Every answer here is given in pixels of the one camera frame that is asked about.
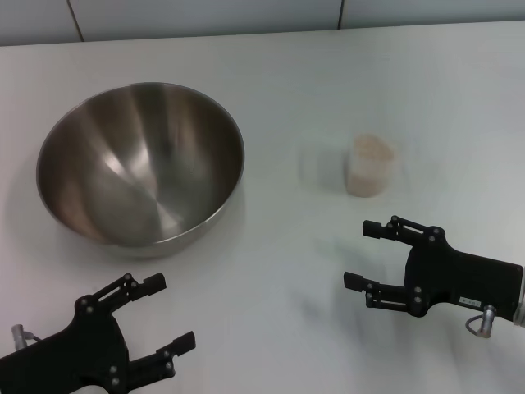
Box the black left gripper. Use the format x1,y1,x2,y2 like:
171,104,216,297
0,273,197,394

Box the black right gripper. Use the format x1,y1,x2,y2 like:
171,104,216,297
343,215,525,322

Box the clear plastic measuring cup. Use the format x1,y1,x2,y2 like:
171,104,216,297
343,131,398,199

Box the white rice grains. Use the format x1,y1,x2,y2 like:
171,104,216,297
346,133,395,197

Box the stainless steel mixing bowl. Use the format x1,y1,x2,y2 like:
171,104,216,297
35,81,246,259

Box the silver plug with cable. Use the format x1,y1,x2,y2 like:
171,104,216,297
10,323,42,350
464,305,497,338

